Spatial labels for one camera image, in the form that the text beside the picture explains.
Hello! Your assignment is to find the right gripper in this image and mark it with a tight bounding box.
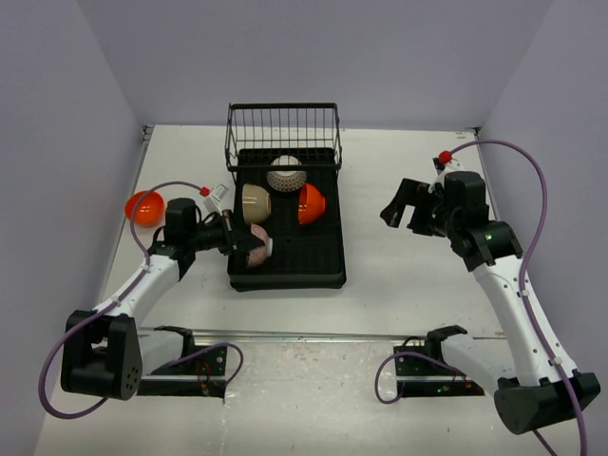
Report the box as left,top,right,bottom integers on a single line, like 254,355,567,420
381,177,460,238

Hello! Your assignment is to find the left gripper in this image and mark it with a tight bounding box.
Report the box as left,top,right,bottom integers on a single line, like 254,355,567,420
187,208,263,256

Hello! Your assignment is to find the pink floral ceramic bowl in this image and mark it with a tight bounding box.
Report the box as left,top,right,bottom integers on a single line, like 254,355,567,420
246,223,274,268

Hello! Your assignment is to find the beige ceramic bowl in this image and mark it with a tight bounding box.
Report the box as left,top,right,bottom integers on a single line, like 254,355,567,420
241,183,272,224

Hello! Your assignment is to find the orange plastic bowl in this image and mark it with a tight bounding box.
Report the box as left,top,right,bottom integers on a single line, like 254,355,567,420
298,183,326,225
123,191,165,227

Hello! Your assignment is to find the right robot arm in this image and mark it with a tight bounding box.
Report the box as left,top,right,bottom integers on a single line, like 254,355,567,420
380,171,600,435

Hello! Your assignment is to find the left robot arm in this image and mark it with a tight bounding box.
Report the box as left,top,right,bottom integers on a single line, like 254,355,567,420
61,198,273,400

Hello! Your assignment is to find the black dish rack tray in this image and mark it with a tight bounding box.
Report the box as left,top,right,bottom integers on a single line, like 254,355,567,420
227,146,346,292

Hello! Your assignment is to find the brown patterned white bowl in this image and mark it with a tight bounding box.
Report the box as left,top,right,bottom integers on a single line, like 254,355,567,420
267,155,307,193

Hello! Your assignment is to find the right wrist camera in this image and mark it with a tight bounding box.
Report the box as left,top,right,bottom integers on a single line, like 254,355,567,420
431,150,465,187

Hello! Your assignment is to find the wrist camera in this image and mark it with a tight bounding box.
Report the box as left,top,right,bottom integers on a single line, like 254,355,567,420
200,184,234,214
431,150,465,187

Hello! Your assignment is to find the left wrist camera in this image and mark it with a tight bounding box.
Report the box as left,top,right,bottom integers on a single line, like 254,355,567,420
200,184,234,214

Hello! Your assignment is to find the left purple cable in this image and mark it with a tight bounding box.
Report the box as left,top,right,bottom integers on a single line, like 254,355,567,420
38,180,210,420

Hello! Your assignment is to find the purple cable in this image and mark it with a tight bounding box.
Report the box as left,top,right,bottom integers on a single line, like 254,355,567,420
38,180,210,420
448,139,588,456

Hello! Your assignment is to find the black wire basket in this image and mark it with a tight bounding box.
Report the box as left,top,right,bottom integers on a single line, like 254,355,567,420
224,102,343,173

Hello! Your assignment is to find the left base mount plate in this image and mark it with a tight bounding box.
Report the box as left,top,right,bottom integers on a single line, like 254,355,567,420
137,347,227,399

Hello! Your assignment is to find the base mount plate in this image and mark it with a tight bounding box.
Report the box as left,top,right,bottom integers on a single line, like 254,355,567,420
137,347,227,399
394,356,485,398

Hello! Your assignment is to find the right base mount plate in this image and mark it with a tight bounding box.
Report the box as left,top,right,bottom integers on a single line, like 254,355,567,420
394,356,485,398

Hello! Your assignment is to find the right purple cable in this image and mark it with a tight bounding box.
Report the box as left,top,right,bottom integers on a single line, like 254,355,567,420
448,139,588,456

